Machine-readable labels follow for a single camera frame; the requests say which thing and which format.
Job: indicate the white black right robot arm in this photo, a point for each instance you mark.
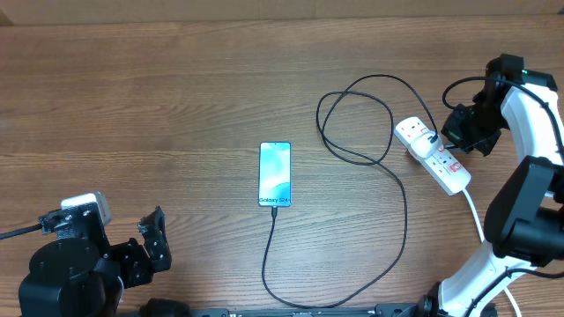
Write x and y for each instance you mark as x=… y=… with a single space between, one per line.
x=521 y=235

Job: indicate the Galaxy S24 smartphone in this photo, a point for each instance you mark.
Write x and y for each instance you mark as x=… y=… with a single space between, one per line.
x=275 y=174

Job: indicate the white USB charger plug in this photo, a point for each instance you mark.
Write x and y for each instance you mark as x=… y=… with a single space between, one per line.
x=425 y=146

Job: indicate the cardboard backdrop panel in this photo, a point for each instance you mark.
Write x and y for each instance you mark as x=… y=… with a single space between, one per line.
x=79 y=12

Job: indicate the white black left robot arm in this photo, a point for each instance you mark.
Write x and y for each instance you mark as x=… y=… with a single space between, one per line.
x=71 y=275

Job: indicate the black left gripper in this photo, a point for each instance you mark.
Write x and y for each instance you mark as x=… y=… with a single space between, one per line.
x=136 y=256

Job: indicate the white power strip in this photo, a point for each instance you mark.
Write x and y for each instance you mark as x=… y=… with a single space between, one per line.
x=441 y=164

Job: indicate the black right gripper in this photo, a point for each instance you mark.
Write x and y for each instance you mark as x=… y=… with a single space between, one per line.
x=451 y=130

